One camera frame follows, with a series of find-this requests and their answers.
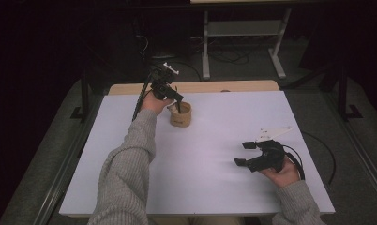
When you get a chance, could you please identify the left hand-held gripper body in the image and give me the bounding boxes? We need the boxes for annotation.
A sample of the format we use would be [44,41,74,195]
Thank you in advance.
[149,62,180,101]

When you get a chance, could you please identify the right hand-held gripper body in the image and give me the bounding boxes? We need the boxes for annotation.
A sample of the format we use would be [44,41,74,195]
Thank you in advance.
[246,126,293,173]

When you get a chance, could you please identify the brown pen holder with bear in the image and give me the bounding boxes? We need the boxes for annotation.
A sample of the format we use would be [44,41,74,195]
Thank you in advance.
[166,100,193,128]

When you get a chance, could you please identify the person's left hand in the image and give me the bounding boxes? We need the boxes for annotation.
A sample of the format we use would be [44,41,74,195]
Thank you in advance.
[141,91,174,117]

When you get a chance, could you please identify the person's right hand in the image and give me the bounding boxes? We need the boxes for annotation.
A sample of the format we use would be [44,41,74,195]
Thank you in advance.
[259,157,302,188]

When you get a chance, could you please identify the white table sheet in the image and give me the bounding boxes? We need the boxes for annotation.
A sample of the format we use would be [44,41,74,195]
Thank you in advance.
[58,90,336,218]

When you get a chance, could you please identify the wooden table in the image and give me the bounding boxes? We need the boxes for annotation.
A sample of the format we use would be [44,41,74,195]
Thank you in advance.
[108,80,280,96]

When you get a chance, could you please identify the black metal stand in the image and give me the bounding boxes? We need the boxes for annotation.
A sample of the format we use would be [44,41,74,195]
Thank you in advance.
[337,64,365,122]
[69,69,91,121]

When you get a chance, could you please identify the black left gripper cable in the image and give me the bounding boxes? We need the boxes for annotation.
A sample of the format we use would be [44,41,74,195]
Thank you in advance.
[131,72,155,123]

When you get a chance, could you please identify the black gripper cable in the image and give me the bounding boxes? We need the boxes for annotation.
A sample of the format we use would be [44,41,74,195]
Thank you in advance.
[131,72,155,123]
[282,130,338,186]

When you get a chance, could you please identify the black floor cables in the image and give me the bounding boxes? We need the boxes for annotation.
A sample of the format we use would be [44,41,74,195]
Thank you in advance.
[134,34,251,83]

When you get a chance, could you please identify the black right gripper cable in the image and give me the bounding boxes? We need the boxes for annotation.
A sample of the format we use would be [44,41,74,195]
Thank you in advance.
[282,130,338,186]

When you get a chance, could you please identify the white metal desk frame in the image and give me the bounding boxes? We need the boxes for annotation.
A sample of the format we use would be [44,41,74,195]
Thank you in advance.
[201,8,293,81]

